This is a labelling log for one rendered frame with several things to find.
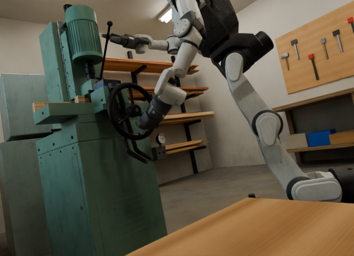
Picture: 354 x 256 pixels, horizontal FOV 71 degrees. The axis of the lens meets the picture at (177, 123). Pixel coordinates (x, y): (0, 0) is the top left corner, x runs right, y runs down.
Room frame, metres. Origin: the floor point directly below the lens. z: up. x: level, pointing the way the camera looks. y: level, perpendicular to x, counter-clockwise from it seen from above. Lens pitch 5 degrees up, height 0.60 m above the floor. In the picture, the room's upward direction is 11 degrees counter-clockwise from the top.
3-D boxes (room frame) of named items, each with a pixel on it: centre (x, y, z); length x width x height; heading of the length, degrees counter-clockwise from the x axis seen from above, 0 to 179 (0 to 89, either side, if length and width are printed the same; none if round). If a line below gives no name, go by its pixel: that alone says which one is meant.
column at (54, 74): (1.62, 0.66, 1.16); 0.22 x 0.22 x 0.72; 48
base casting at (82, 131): (1.51, 0.54, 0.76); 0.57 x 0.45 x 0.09; 48
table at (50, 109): (1.34, 0.39, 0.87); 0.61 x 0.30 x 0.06; 138
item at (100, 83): (1.28, 0.32, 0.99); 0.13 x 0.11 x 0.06; 138
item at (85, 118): (1.39, 0.40, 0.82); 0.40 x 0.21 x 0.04; 138
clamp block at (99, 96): (1.28, 0.32, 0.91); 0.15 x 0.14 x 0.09; 138
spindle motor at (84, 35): (1.43, 0.45, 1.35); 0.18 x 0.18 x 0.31
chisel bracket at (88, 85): (1.44, 0.46, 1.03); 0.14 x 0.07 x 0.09; 48
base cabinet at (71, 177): (1.51, 0.54, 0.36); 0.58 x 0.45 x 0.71; 48
